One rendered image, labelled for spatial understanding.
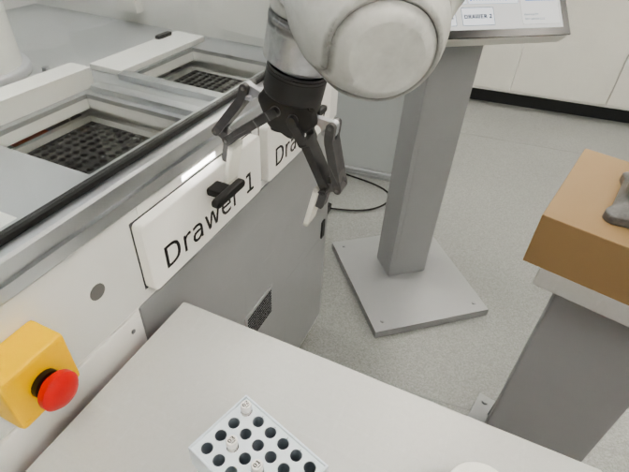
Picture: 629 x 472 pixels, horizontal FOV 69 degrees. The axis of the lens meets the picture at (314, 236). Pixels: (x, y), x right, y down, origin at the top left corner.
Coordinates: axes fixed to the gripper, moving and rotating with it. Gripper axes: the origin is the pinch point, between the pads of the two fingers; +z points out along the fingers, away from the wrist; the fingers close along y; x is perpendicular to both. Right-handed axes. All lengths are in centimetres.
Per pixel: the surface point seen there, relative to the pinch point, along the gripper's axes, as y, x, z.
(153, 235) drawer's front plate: 8.0, 15.9, 1.0
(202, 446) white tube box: -11.0, 31.7, 8.6
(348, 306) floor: -15, -65, 89
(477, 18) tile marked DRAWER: -12, -82, -13
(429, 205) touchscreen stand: -24, -90, 50
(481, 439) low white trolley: -38.9, 15.5, 5.9
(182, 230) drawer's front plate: 7.5, 10.7, 3.8
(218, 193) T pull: 6.0, 4.5, 0.2
